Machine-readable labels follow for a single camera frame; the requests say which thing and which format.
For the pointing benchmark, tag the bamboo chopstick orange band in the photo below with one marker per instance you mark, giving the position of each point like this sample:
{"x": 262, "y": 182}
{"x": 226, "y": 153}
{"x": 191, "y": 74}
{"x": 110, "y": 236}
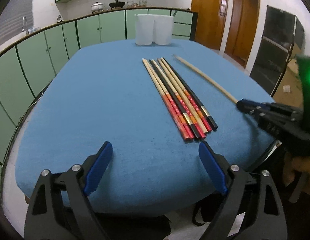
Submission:
{"x": 198, "y": 130}

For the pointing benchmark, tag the chrome kitchen faucet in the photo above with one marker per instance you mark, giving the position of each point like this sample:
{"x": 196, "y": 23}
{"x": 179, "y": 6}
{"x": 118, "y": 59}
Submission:
{"x": 25, "y": 25}

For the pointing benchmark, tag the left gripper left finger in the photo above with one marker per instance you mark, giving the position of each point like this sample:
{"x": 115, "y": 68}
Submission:
{"x": 95, "y": 166}

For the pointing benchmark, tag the bamboo chopstick red end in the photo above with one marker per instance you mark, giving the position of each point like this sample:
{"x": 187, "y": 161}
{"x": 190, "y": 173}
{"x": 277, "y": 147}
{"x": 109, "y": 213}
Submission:
{"x": 170, "y": 104}

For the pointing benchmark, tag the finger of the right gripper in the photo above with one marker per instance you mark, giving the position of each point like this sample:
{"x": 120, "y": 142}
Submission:
{"x": 251, "y": 107}

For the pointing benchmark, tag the bamboo chopstick red pattern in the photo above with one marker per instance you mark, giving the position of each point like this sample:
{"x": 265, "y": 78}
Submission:
{"x": 183, "y": 92}

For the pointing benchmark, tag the grey window blind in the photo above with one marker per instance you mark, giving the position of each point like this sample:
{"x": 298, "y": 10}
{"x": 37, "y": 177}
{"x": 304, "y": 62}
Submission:
{"x": 11, "y": 18}

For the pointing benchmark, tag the black cabinet at right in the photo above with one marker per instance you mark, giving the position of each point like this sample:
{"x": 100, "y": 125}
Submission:
{"x": 282, "y": 33}

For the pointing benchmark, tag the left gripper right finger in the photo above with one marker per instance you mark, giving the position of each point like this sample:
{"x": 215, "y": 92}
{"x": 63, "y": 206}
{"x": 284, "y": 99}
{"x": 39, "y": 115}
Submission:
{"x": 215, "y": 166}

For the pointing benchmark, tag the cardboard box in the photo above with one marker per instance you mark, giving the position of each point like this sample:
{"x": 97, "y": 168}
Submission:
{"x": 289, "y": 91}

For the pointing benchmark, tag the black chopstick red pattern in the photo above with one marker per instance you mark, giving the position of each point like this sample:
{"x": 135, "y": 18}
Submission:
{"x": 192, "y": 97}

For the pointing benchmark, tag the white cooking pot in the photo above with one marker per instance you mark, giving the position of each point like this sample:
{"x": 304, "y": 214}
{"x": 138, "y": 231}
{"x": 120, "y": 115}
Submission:
{"x": 97, "y": 7}

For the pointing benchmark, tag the brown wooden door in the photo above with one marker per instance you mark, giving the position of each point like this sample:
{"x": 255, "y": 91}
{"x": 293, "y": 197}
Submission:
{"x": 210, "y": 21}

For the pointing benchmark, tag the white double utensil holder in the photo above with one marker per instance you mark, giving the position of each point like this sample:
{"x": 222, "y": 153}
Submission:
{"x": 150, "y": 28}

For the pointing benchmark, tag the plain bamboo chopstick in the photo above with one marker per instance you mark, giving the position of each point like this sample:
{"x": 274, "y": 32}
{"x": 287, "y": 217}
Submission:
{"x": 207, "y": 78}

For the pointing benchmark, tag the black wok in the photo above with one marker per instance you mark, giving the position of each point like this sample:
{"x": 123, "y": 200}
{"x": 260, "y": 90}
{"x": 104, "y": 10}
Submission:
{"x": 117, "y": 4}

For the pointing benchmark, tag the metal kettle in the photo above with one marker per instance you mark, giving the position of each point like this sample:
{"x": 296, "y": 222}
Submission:
{"x": 59, "y": 19}

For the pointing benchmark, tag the black chopstick gold band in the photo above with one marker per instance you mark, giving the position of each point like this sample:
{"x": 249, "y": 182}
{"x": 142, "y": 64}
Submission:
{"x": 192, "y": 125}

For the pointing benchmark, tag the blue table cloth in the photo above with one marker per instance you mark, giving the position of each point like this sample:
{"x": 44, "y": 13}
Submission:
{"x": 157, "y": 181}

